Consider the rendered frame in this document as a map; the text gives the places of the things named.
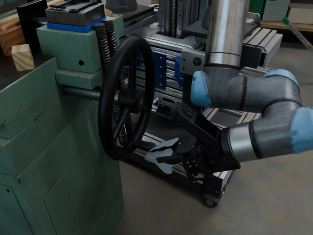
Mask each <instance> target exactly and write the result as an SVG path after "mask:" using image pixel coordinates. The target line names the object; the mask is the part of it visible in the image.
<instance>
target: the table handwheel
mask: <svg viewBox="0 0 313 235"><path fill-rule="evenodd" d="M137 49H138V50H139V51H140V52H141V54H142V57H143V61H144V67H145V92H144V91H143V89H141V88H136V62H137ZM128 57H129V85H128V86H124V87H123V88H122V89H121V90H117V89H116V88H117V84H118V80H119V77H120V74H121V71H122V69H123V67H124V64H125V62H126V61H127V59H128ZM155 82H156V70H155V60H154V56H153V52H152V49H151V47H150V45H149V43H148V42H147V41H146V40H145V39H144V38H142V37H140V36H132V37H129V38H127V39H126V40H124V41H123V42H122V43H121V44H120V45H119V46H118V48H117V49H116V50H115V52H114V54H113V55H112V57H111V59H110V61H109V64H108V66H107V69H106V72H105V75H104V78H103V82H102V86H101V87H100V86H95V87H94V88H93V89H92V90H90V89H84V88H79V87H74V86H68V85H64V88H63V90H64V93H65V95H68V96H73V97H80V98H85V99H90V100H95V101H99V104H98V131H99V137H100V142H101V144H102V147H103V149H104V151H105V153H106V154H107V155H108V156H109V157H110V158H111V159H113V160H118V161H120V160H124V159H126V158H128V157H129V156H130V155H131V154H132V153H133V152H134V151H135V150H136V147H133V142H134V140H137V141H141V140H142V138H143V136H144V133H145V131H146V128H147V125H148V122H149V118H150V114H151V110H152V105H153V100H154V93H155ZM114 104H116V105H118V106H119V108H120V110H121V111H122V112H121V114H120V117H119V119H118V121H117V123H116V125H115V127H114V129H113V124H112V118H113V105H114ZM130 112H131V113H135V114H138V113H139V112H141V114H140V117H139V120H138V123H137V126H136V128H135V130H134V133H133V135H132V136H131V138H130V140H129V141H128V143H127V144H126V145H125V146H124V147H123V148H118V147H117V145H116V140H117V138H118V136H119V134H120V131H121V129H122V127H123V125H124V123H125V121H126V119H127V117H128V115H129V113H130Z"/></svg>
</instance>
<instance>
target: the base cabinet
mask: <svg viewBox="0 0 313 235"><path fill-rule="evenodd" d="M98 104H99V101H95V100H93V101H92V102H91V103H90V104H89V105H88V106H87V107H86V108H85V109H84V110H83V111H82V112H81V113H80V114H79V115H78V116H77V117H76V118H75V119H74V120H73V121H72V122H71V123H70V124H69V125H68V126H67V127H66V128H65V129H64V130H63V131H62V132H61V133H60V134H59V135H58V136H57V137H56V138H55V139H54V140H53V141H52V142H51V143H50V144H49V145H48V146H47V147H46V148H45V149H44V151H43V152H42V153H41V154H40V155H39V156H38V157H37V158H36V159H35V160H34V161H33V162H32V163H31V164H30V165H29V166H28V167H27V168H26V169H25V170H24V171H23V172H22V173H21V174H20V175H19V176H17V177H15V176H12V175H8V174H5V173H1V172H0V235H113V234H114V232H115V230H116V228H117V226H118V224H119V222H120V220H121V218H122V216H123V214H124V212H125V211H124V202H123V193H122V182H121V174H120V165H119V161H118V160H113V159H111V158H110V157H109V156H108V155H107V154H106V153H105V151H104V149H103V147H102V144H101V142H100V137H99V131H98Z"/></svg>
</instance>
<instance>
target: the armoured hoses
mask: <svg viewBox="0 0 313 235"><path fill-rule="evenodd" d="M93 29H94V30H95V31H96V33H97V39H98V44H99V50H100V55H101V60H102V65H103V70H104V74H105V72H106V69H107V66H108V64H109V61H110V59H111V57H112V55H113V54H114V52H115V50H116V49H117V48H118V45H117V40H116V35H115V30H114V23H113V18H104V19H103V20H102V23H101V22H100V23H95V24H94V25H93ZM124 86H125V81H124V77H123V71H121V74H120V77H119V80H118V84H117V88H116V89H117V90H121V89H122V88H123V87H124ZM121 112H122V111H121V110H120V108H119V106H118V105H116V104H114V105H113V116H114V121H115V124H116V123H117V121H118V119H119V117H120V114H121ZM137 123H138V122H137V121H135V122H132V118H131V113H129V115H128V117H127V119H126V121H125V123H124V125H123V127H122V129H121V131H120V134H119V136H118V139H119V142H120V145H121V146H125V145H126V144H127V143H128V141H129V140H130V138H131V136H132V135H133V133H134V130H135V128H136V126H137Z"/></svg>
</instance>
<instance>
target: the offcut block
mask: <svg viewBox="0 0 313 235"><path fill-rule="evenodd" d="M11 54H12V57H13V60H14V63H15V66H16V69H17V71H24V70H30V69H34V60H33V56H32V53H31V49H30V46H29V44H23V45H16V46H12V52H11Z"/></svg>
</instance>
